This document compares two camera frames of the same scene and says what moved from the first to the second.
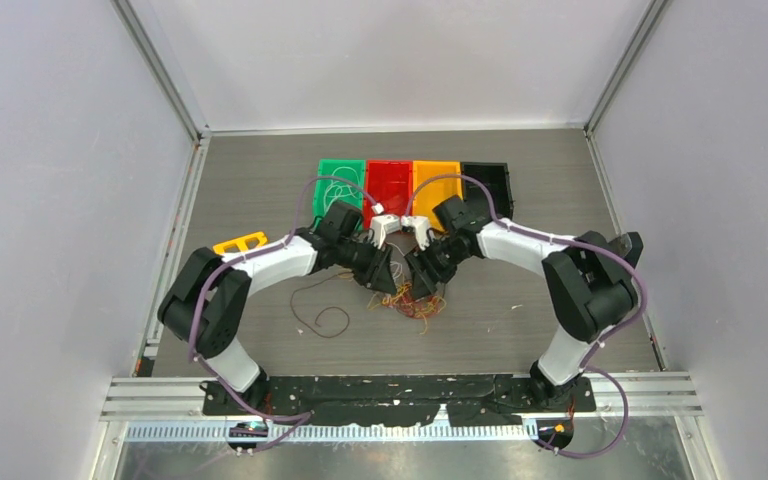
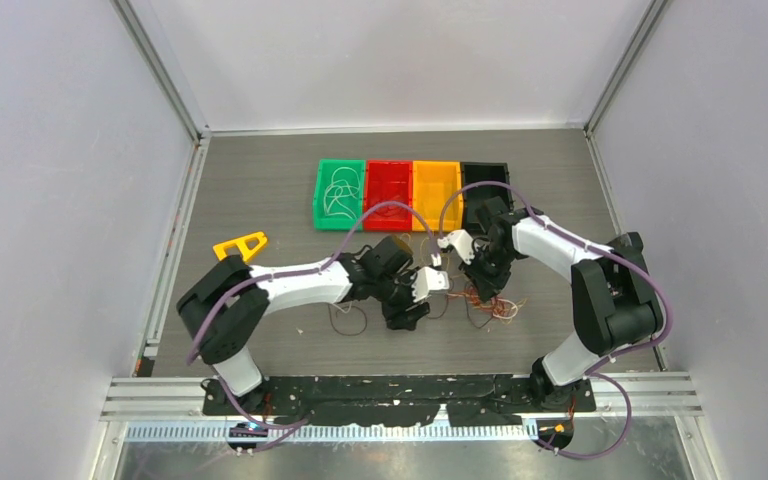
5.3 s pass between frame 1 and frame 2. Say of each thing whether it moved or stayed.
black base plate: stayed
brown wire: moved
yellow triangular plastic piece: stayed
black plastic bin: stayed
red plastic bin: stayed
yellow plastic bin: stayed
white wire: stayed
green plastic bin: stayed
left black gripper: moved
